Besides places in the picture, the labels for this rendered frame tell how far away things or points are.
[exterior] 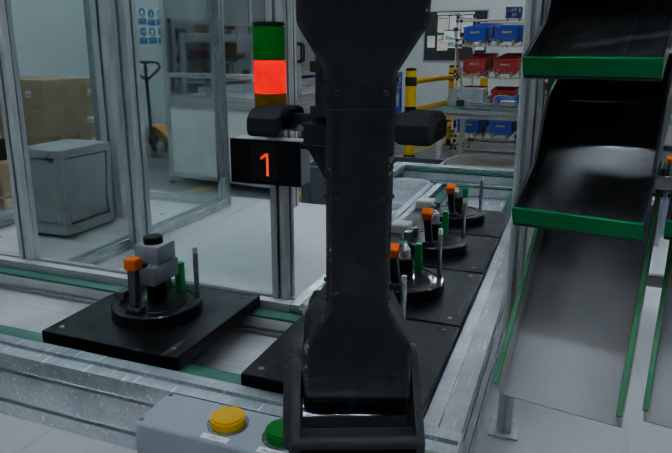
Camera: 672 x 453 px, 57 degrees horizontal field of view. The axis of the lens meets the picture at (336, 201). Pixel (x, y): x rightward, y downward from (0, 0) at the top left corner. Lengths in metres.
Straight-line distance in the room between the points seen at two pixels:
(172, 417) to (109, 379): 0.14
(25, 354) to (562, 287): 0.73
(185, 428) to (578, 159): 0.56
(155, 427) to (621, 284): 0.57
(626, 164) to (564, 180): 0.07
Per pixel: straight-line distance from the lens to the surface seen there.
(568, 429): 0.98
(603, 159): 0.81
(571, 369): 0.78
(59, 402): 0.98
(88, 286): 1.26
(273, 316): 1.05
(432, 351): 0.90
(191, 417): 0.79
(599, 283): 0.82
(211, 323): 0.99
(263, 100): 0.97
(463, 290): 1.11
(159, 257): 0.99
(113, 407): 0.91
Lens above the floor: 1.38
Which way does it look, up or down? 14 degrees down
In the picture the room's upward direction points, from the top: straight up
